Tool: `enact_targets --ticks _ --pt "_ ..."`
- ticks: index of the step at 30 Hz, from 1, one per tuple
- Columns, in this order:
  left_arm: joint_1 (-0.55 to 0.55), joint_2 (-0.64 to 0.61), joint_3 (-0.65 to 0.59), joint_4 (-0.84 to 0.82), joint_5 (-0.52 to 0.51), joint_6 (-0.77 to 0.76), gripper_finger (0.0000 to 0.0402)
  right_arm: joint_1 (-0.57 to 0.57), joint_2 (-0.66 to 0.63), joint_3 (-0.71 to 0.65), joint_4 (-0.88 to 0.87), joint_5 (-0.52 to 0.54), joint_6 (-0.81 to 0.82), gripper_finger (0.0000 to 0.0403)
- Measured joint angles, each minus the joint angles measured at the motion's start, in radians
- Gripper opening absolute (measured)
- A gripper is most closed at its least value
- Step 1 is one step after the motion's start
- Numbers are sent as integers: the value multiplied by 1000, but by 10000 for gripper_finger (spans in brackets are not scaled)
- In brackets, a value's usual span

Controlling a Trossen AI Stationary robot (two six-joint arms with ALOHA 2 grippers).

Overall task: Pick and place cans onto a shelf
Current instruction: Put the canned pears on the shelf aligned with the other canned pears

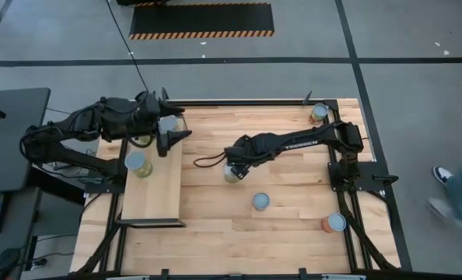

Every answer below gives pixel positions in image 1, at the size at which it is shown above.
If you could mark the teal and white tin can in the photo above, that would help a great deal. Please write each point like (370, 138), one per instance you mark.
(261, 201)

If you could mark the black aluminium table frame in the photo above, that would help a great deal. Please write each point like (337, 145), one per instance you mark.
(254, 102)

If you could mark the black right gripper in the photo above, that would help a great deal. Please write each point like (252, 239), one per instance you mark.
(242, 153)

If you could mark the black equipment base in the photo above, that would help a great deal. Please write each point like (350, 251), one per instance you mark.
(137, 2)

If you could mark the black hazard-striped floor mat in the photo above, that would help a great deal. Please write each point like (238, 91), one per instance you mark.
(200, 19)

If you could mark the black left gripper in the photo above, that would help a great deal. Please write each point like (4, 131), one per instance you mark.
(147, 114)

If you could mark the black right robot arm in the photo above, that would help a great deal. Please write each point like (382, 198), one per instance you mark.
(305, 142)

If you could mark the green labelled tin can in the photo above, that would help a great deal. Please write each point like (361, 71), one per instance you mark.
(135, 160)
(168, 124)
(229, 177)
(145, 140)

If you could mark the orange can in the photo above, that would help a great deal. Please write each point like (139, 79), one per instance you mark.
(337, 222)

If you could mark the grey side desk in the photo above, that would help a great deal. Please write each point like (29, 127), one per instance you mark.
(17, 218)

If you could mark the black computer mouse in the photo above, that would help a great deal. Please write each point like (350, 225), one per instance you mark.
(3, 262)

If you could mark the dark monitor at left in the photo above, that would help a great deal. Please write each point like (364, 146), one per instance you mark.
(17, 148)

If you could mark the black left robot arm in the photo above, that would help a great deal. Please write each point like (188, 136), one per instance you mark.
(110, 116)

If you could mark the green and red tin can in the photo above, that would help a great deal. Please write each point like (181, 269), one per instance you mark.
(319, 111)

